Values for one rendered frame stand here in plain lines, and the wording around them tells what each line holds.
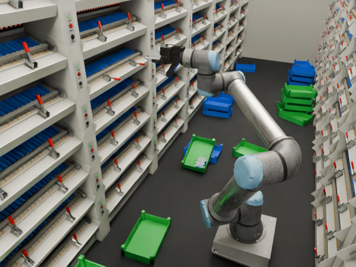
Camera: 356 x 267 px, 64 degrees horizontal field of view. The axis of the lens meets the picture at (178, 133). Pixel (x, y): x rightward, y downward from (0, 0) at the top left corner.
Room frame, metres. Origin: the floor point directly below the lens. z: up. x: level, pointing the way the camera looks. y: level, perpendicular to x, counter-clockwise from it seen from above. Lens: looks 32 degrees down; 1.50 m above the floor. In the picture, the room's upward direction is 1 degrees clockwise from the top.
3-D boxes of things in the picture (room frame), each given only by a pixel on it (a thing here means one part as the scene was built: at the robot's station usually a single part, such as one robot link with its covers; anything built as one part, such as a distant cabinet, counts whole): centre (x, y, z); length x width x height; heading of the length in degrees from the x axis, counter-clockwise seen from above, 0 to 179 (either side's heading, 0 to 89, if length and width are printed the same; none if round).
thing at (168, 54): (1.40, 0.03, 1.09); 0.12 x 0.08 x 0.09; 68
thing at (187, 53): (1.37, -0.04, 1.09); 0.10 x 0.05 x 0.09; 158
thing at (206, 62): (1.34, -0.12, 1.09); 0.12 x 0.09 x 0.10; 68
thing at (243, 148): (2.08, -0.67, 0.04); 0.30 x 0.20 x 0.08; 54
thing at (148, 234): (1.16, 0.17, 0.04); 0.30 x 0.20 x 0.08; 162
